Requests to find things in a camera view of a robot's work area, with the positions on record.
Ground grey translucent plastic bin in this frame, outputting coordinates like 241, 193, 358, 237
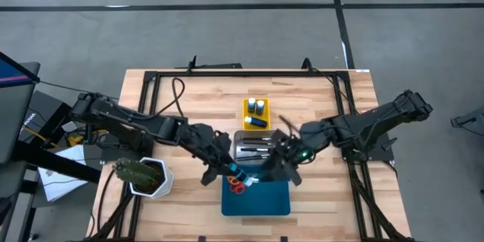
233, 129, 285, 166

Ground black computer case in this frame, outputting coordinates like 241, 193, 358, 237
22, 89, 79, 148

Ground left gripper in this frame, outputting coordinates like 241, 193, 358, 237
184, 122, 237, 188

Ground red-handled scissors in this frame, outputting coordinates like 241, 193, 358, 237
229, 181, 247, 196

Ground blue plastic bin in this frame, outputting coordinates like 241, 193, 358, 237
221, 164, 291, 217

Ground computer monitor blue screen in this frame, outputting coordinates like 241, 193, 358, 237
0, 51, 41, 88

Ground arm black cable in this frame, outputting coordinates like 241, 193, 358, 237
171, 76, 186, 119
278, 114, 300, 139

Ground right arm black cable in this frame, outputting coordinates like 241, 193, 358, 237
278, 114, 300, 139

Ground white paper sheet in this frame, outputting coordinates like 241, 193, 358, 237
37, 144, 90, 203

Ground grey chair base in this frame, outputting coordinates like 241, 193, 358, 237
450, 105, 484, 137

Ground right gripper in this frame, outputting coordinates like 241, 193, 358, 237
259, 120, 334, 188

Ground orange-handled scissors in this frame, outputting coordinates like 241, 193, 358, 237
225, 175, 262, 187

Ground black aluminium table frame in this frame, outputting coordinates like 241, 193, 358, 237
87, 68, 414, 242

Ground yellow perforated plastic basket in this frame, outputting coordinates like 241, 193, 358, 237
241, 97, 271, 131

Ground thin black table cable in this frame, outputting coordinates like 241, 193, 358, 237
309, 67, 351, 124

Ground cactus in white pot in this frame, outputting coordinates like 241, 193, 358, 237
112, 157, 175, 200

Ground black mount bracket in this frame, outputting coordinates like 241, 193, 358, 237
186, 55, 244, 71

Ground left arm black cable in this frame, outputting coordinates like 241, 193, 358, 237
171, 76, 186, 119

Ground blue glue stick white cap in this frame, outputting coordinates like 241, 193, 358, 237
228, 162, 253, 188

